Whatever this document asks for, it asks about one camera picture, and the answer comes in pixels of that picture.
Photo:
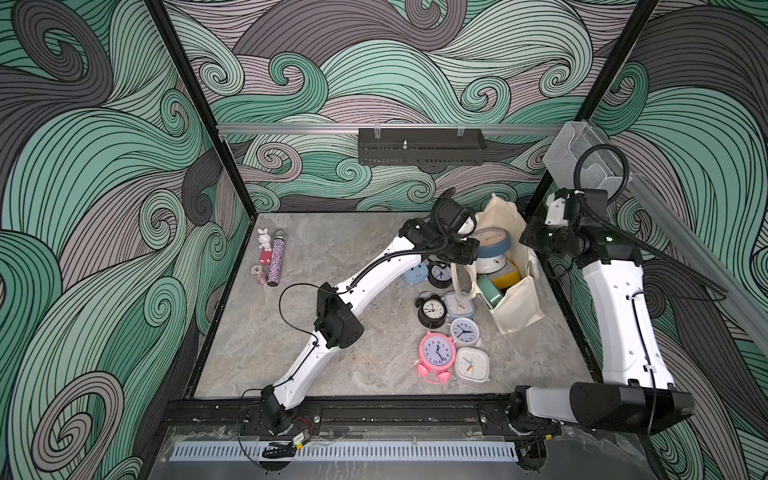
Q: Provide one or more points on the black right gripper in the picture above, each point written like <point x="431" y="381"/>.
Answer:
<point x="528" y="236"/>

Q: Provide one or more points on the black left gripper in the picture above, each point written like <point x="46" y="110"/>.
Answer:
<point x="470" y="252"/>

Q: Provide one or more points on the large round blue-rim clock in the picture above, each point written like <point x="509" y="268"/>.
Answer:
<point x="493" y="242"/>

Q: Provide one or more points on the green round alarm clock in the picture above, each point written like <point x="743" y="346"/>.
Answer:
<point x="490" y="292"/>

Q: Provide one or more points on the yellow rectangular alarm clock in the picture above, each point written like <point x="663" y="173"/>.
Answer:
<point x="507" y="277"/>

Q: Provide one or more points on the floral canvas tote bag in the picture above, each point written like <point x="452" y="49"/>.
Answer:
<point x="520" y="307"/>

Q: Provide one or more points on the silver twin-bell alarm clock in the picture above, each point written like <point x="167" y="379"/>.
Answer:
<point x="490" y="265"/>

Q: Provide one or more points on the small black alarm clock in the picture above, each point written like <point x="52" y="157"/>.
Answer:
<point x="440" y="275"/>

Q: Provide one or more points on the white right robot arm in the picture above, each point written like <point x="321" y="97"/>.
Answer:
<point x="637" y="393"/>

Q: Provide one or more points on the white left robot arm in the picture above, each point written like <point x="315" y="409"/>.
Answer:
<point x="337" y="326"/>

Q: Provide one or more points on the light blue square clock back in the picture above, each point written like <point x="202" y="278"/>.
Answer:
<point x="416" y="274"/>

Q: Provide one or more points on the light blue square alarm clock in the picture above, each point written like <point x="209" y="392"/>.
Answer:
<point x="458" y="306"/>

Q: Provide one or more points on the black twin-bell alarm clock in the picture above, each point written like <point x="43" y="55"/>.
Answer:
<point x="431" y="310"/>

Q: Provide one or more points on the white purple-face alarm clock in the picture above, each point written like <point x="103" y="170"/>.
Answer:
<point x="465" y="332"/>

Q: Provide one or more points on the pink twin-bell alarm clock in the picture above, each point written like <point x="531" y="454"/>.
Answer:
<point x="437" y="355"/>

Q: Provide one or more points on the white square alarm clock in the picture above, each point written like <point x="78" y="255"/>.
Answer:
<point x="472" y="365"/>

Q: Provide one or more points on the purple patterned tube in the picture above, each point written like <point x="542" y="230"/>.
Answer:
<point x="278" y="253"/>

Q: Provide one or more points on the white rabbit figurine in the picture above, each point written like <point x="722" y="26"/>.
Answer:
<point x="265" y="245"/>

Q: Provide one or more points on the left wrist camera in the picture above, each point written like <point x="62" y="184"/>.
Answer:
<point x="455" y="219"/>

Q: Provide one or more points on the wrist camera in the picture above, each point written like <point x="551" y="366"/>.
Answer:
<point x="565" y="207"/>
<point x="455" y="219"/>

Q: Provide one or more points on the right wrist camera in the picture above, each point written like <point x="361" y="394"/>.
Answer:
<point x="565" y="207"/>

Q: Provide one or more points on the clear acrylic wall holder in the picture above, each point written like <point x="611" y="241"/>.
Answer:
<point x="583" y="149"/>

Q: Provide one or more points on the black perforated wall tray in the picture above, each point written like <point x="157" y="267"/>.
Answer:
<point x="430" y="148"/>

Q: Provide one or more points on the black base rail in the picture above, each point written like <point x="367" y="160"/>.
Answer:
<point x="491" y="414"/>

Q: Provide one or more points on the white slotted cable duct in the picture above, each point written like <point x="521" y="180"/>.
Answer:
<point x="399" y="451"/>

